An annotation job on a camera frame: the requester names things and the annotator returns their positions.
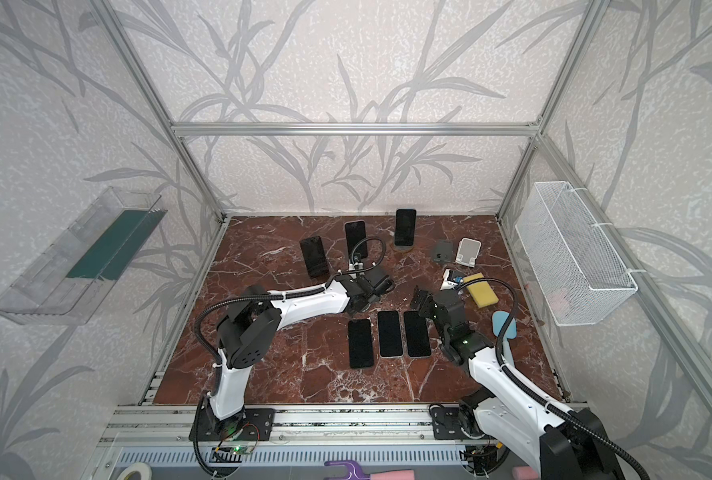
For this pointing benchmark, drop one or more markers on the white wire mesh basket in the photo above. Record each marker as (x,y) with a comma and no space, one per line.
(580,274)

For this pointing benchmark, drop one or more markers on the white-edged phone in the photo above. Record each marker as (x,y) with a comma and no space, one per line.
(390,338)

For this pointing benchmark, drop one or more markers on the teal phone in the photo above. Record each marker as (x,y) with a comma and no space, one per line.
(417,335)

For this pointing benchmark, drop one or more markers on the dark phone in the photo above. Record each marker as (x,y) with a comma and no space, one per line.
(405,228)

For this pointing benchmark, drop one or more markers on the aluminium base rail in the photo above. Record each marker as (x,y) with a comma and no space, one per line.
(296,435)

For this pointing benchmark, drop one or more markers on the clear acrylic wall shelf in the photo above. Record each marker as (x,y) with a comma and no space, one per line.
(69,281)

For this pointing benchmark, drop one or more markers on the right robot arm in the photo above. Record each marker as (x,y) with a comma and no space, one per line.
(556,441)

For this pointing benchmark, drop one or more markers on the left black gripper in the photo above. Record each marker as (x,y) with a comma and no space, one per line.
(374,280)

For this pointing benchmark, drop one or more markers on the yellow sponge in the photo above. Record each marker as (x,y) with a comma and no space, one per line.
(481,292)

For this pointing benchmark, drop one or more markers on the purple pink scoop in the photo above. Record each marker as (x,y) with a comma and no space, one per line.
(524,473)

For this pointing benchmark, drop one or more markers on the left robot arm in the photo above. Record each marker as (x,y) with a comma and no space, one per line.
(239,332)

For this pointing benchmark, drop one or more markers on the pink-edged phone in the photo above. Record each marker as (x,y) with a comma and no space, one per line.
(355,232)

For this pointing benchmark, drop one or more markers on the white tape roll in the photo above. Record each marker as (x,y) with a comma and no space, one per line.
(137,471)

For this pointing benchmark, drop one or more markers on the grey round phone stand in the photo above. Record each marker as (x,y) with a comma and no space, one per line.
(444,252)

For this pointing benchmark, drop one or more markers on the white folding phone stand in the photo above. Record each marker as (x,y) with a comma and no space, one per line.
(468,252)

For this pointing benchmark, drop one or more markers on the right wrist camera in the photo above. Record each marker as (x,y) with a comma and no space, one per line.
(451,279)

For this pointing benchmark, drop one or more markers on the black phone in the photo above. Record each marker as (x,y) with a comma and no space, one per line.
(314,256)
(360,343)

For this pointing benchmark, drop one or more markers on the purple plastic tool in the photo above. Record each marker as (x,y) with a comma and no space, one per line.
(354,471)

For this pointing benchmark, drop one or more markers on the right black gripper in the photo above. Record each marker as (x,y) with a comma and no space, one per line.
(425,301)

